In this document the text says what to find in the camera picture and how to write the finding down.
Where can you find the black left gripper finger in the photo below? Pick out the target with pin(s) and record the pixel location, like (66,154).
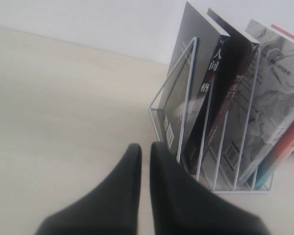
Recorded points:
(111,208)

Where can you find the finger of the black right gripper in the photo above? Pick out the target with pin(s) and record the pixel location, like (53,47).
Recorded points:
(181,206)

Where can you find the dark brown book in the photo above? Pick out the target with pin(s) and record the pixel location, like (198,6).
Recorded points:
(237,54)

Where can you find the grey white book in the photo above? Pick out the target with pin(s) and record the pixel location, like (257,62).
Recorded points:
(272,109)

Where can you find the black book white title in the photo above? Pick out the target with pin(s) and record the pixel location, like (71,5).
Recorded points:
(194,64)

